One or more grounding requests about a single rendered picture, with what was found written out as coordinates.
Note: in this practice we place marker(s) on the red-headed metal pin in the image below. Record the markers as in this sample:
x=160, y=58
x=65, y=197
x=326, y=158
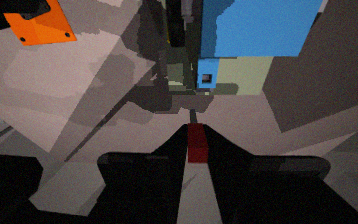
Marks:
x=197, y=143

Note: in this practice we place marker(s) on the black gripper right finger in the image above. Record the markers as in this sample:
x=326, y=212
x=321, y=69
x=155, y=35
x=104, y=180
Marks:
x=234, y=171

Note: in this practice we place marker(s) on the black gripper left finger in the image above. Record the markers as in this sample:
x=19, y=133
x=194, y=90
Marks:
x=164, y=166

